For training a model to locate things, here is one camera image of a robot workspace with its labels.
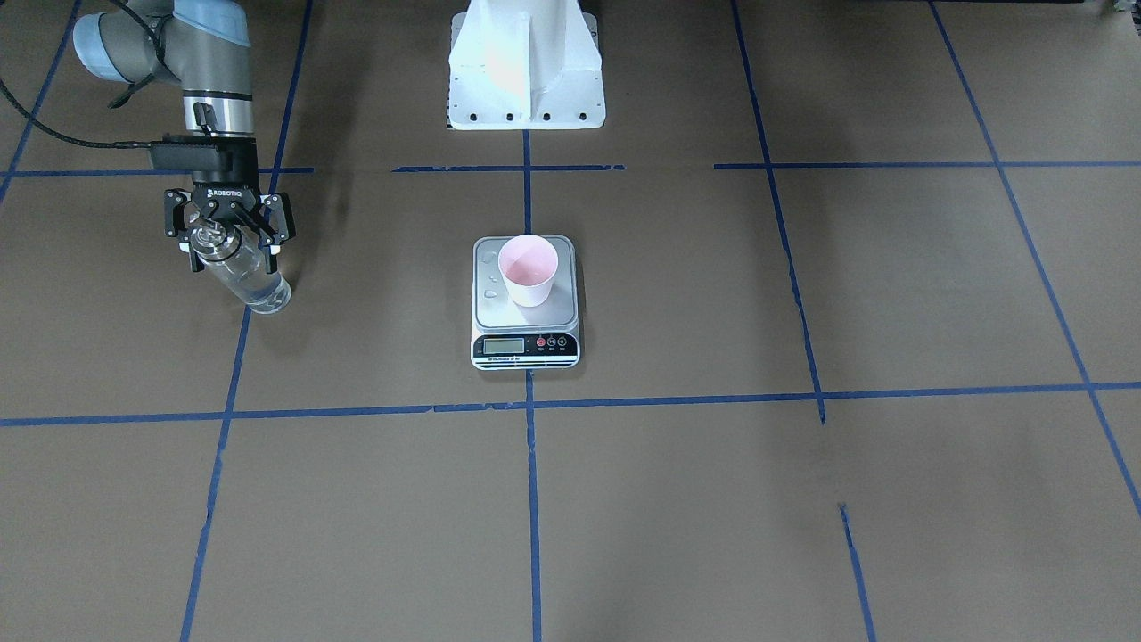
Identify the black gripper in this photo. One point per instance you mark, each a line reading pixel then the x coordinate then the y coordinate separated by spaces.
pixel 229 195

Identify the clear glass sauce bottle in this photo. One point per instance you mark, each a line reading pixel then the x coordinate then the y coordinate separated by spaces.
pixel 232 256

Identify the pink cup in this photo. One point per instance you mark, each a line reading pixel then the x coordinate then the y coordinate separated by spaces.
pixel 528 265

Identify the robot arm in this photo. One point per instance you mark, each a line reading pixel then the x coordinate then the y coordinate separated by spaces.
pixel 204 48

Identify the silver kitchen scale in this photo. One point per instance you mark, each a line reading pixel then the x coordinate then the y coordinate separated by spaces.
pixel 506 335

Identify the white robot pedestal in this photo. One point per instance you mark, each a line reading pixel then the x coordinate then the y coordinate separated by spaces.
pixel 525 65

